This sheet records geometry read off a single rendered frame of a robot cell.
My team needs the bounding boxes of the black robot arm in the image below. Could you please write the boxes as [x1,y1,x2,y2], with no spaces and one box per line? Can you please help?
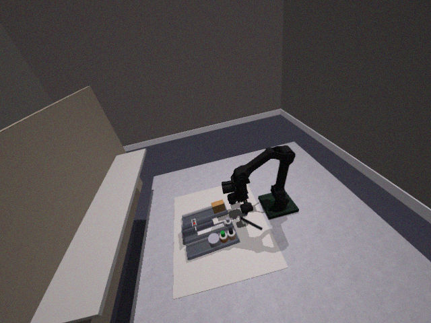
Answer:
[222,145,295,212]

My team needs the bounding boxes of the tan block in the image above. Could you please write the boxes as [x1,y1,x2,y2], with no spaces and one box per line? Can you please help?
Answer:
[211,200,226,214]

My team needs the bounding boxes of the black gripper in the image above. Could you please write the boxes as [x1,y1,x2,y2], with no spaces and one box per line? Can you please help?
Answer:
[234,187,253,215]

